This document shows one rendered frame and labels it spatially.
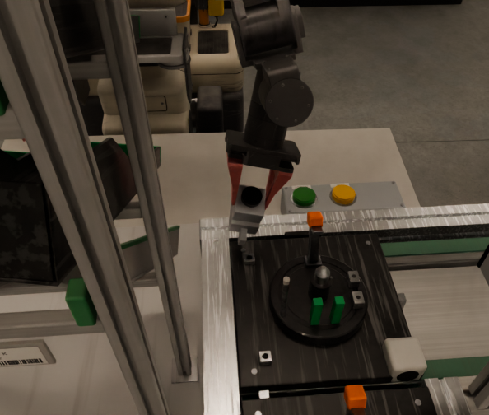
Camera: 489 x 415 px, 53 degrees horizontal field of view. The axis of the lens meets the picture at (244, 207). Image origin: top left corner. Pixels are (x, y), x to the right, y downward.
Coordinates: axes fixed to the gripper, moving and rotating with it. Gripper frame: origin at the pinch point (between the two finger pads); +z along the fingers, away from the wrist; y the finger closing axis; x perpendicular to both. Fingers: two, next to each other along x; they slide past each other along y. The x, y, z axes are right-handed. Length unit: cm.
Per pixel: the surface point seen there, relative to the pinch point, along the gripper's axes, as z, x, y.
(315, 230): 0.1, -6.5, 8.8
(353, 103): 20, 198, 77
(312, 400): 16.3, -21.1, 9.8
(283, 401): 17.0, -21.0, 6.3
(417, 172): 36, 145, 99
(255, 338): 14.5, -12.7, 2.9
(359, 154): 1.0, 37.2, 28.1
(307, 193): 2.3, 12.1, 11.7
